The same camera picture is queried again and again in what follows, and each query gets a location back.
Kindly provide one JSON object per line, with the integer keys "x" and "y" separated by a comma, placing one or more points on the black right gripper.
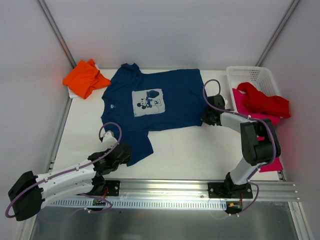
{"x": 208, "y": 117}

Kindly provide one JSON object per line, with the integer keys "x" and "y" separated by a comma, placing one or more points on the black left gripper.
{"x": 122, "y": 153}

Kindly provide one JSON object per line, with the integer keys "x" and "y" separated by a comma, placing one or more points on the red t shirt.
{"x": 257, "y": 102}

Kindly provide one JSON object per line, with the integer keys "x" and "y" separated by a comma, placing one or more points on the blue printed t shirt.
{"x": 136, "y": 103}

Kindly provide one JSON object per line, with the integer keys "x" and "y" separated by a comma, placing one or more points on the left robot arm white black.
{"x": 32, "y": 192}

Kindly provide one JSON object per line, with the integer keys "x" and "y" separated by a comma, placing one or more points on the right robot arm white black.
{"x": 259, "y": 147}

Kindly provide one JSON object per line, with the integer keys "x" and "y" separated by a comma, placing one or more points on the white plastic basket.
{"x": 260, "y": 77}

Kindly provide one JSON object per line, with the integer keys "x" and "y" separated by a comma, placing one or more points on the pink t shirt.
{"x": 238, "y": 98}

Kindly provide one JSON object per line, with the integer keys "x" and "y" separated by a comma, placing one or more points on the orange folded t shirt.
{"x": 103, "y": 82}

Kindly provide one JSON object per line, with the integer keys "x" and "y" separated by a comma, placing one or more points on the right corner metal profile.
{"x": 277, "y": 32}

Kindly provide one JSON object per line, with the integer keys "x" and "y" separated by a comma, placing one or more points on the corner metal profile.
{"x": 277, "y": 32}
{"x": 56, "y": 31}

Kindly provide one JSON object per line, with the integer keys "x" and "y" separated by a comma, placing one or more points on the left corner metal profile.
{"x": 56, "y": 31}

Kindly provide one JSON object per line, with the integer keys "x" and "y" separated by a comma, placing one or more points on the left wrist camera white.
{"x": 108, "y": 139}

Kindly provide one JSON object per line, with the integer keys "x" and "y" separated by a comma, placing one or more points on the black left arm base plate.
{"x": 106, "y": 188}

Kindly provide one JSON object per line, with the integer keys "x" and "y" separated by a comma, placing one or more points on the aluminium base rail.
{"x": 185, "y": 190}

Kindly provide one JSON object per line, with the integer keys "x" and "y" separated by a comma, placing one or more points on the white slotted cable duct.
{"x": 212, "y": 205}

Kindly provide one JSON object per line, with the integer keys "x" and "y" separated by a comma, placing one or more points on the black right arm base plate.
{"x": 222, "y": 190}

